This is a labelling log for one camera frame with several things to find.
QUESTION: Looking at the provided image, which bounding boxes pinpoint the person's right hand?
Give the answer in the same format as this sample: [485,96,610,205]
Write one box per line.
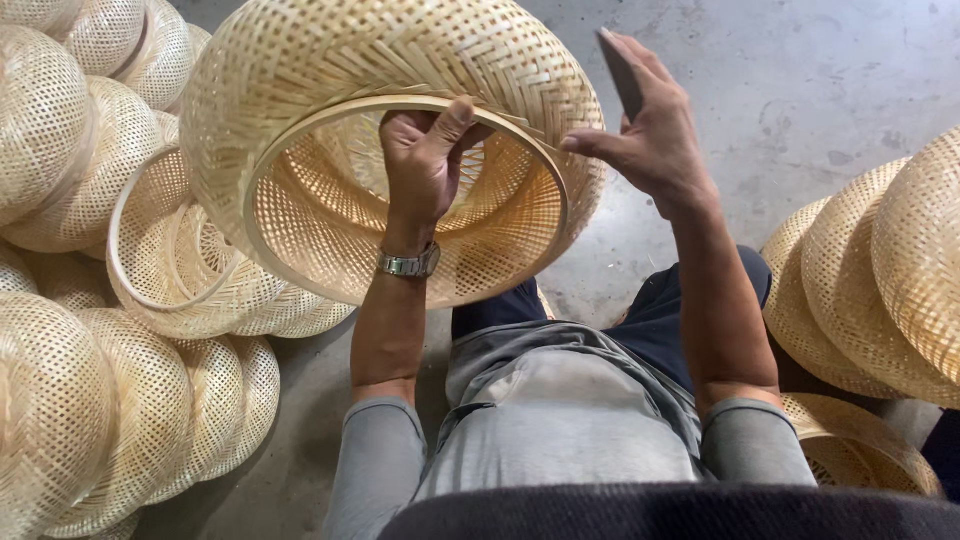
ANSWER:
[560,28,723,223]

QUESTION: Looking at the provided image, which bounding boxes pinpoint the person's left hand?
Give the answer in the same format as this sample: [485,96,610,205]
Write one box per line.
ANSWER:
[378,96,496,254]

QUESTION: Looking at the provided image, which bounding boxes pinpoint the woven bamboo lampshade with hoop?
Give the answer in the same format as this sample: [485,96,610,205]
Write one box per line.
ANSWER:
[178,0,607,310]

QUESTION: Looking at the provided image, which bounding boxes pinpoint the heap of woven bamboo lampshades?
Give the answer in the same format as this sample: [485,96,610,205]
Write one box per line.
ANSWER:
[0,0,358,540]

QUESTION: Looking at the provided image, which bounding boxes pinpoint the grey shirt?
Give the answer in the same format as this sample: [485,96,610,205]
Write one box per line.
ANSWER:
[324,321,819,540]

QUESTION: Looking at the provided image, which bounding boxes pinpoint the black cloth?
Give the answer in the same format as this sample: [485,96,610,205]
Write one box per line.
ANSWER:
[377,483,960,540]

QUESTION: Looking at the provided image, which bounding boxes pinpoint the silver metal wristwatch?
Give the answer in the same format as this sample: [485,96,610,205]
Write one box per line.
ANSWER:
[375,240,444,280]

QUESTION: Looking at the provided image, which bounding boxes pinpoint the dark knife blade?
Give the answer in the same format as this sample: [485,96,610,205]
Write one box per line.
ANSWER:
[596,30,645,126]

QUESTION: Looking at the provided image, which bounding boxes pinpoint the dark blue trousers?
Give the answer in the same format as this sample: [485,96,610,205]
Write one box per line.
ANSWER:
[450,246,774,396]

